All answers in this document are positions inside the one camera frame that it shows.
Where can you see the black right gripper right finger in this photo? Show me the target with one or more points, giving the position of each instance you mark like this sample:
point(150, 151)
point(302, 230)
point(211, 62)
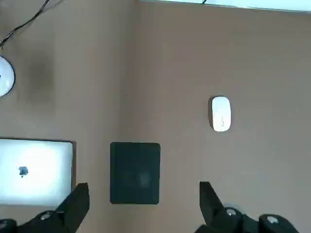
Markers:
point(213, 208)

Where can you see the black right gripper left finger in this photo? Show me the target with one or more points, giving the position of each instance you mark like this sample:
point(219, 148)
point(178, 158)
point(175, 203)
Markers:
point(70, 208)

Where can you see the white computer mouse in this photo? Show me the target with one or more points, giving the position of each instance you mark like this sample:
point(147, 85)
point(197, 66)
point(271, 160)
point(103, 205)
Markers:
point(221, 114)

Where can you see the black mouse pad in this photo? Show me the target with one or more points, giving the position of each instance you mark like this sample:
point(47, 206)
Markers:
point(135, 173)

